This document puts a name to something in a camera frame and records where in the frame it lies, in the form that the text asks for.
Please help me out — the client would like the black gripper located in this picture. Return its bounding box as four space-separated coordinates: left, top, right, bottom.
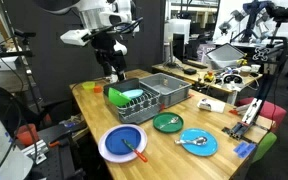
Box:
91 32 128 82

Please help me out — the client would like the light blue plastic bowl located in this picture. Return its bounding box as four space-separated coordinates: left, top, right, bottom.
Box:
121 88 145 100

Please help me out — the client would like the grey metal dish rack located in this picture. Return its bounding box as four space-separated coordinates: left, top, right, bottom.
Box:
102 77 163 125

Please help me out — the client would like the dark blue plate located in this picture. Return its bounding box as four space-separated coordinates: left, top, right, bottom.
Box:
104 126 143 156

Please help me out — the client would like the dark green plate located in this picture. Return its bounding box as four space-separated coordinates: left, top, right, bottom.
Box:
152 111 185 134

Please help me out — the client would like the lavender plate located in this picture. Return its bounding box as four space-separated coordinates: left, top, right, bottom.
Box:
97 123 149 164

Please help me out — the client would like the cyan plate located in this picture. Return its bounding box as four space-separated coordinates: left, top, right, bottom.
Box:
179 127 219 158

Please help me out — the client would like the green plastic bowl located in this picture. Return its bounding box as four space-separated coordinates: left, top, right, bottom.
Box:
107 87 132 108

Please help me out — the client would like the lime green bowl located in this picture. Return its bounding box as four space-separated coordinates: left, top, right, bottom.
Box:
81 80 96 91

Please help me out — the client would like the wooden side desk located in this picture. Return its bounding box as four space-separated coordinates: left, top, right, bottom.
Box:
151 62 263 106

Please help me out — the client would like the grey plastic bin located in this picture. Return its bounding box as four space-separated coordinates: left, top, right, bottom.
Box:
138 72 192 108

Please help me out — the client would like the black computer monitor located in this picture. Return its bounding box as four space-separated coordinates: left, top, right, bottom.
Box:
172 32 186 63

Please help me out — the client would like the black power adapter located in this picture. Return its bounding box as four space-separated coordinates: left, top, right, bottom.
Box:
183 67 198 76

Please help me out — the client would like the white storage bin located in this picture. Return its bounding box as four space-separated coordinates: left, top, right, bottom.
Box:
165 18 192 44

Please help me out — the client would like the metal spoon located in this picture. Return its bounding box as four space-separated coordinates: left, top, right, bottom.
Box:
174 136 209 147
159 116 180 130

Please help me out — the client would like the black keyboard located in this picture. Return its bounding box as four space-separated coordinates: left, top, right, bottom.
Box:
182 59 209 70

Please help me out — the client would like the yellow toy figure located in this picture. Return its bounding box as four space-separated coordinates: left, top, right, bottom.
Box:
203 71 216 83

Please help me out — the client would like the orange clamp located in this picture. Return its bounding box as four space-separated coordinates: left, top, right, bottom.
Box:
48 139 62 149

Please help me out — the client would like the black breadboard table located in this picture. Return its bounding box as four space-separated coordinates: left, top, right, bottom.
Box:
37 119 88 180

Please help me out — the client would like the white paper sheet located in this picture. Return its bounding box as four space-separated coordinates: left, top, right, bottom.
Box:
196 98 226 114

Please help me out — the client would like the red plastic cup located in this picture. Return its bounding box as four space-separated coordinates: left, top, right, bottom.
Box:
15 123 39 148

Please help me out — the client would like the silver open laptop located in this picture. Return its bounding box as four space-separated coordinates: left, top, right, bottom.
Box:
206 42 247 70

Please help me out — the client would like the aluminium extrusion piece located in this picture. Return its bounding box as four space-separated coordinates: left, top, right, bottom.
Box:
21 139 49 165

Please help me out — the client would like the white lab machine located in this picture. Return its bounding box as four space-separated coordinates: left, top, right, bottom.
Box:
0 55 22 81

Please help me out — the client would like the white VR headset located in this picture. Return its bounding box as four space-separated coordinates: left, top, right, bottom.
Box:
222 73 244 86

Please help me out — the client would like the white cup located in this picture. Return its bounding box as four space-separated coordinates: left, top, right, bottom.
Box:
239 65 253 78

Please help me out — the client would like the white rounded device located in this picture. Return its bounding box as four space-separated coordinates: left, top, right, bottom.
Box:
0 108 34 180

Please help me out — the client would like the blue tripod rig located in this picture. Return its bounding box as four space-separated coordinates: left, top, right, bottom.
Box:
218 0 275 43

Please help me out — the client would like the red stool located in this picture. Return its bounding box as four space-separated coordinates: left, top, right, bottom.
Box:
235 96 288 129

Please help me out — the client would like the green chair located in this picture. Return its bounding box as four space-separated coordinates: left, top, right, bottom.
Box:
252 131 278 164

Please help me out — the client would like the white wrist mount box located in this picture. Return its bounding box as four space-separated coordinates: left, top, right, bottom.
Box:
59 28 92 47

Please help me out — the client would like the knife with orange handle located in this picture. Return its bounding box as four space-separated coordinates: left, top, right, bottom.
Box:
122 138 149 164

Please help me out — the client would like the black tripod with camera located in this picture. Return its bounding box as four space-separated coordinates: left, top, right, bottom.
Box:
13 28 42 104

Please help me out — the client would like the black camera stand pole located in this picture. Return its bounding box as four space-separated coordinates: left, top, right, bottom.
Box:
222 23 288 140

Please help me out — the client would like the black camera on stand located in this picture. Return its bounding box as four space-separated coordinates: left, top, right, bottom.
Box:
267 3 288 24

